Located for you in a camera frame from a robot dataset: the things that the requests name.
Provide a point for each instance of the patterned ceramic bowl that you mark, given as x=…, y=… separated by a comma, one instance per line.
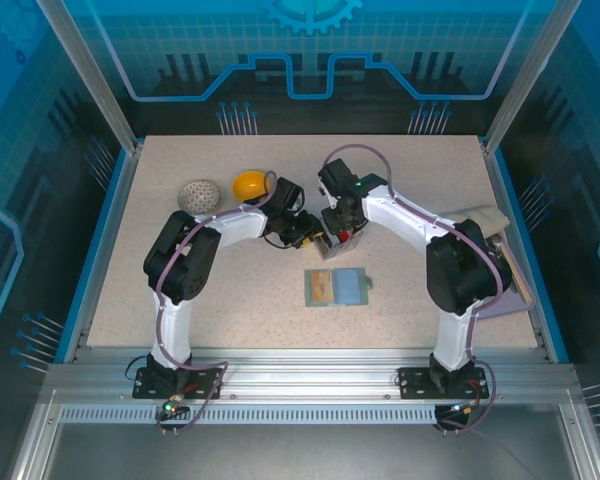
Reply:
x=198, y=196

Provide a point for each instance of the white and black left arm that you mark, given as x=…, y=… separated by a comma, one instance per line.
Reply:
x=180, y=260

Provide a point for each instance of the purple mat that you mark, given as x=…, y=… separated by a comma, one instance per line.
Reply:
x=510, y=307

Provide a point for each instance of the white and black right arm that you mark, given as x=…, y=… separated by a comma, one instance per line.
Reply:
x=455, y=270

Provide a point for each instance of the wooden board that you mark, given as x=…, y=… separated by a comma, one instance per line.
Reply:
x=522, y=285

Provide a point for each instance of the aluminium frame post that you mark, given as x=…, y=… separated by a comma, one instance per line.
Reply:
x=100, y=85
x=523, y=75

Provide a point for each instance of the red card stack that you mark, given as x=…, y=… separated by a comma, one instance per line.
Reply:
x=345, y=236

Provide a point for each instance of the small electronics board with LED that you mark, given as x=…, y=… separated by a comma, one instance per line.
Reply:
x=462, y=410
x=172, y=407

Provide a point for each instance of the beige credit card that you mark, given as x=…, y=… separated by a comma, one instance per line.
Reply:
x=320, y=287

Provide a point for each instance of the aluminium mounting rail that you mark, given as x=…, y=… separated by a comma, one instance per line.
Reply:
x=305, y=375

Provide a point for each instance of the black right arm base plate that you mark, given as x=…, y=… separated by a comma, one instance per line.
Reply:
x=412, y=382

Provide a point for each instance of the blue card tray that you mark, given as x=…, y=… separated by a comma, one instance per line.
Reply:
x=350, y=287

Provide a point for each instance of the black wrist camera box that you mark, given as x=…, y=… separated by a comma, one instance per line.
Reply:
x=337, y=175
x=287, y=192

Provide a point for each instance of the aluminium side rail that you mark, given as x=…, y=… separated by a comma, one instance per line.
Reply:
x=81, y=345
x=544, y=352

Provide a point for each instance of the yellow bowl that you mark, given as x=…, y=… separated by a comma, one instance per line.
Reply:
x=247, y=185

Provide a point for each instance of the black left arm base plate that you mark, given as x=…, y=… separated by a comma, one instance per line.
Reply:
x=147, y=387

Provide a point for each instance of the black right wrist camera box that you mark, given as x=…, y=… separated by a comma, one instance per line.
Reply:
x=337, y=175

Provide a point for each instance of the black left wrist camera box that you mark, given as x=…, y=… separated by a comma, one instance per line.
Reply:
x=287, y=192

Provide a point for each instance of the beige cloth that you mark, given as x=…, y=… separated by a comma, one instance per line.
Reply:
x=480, y=220

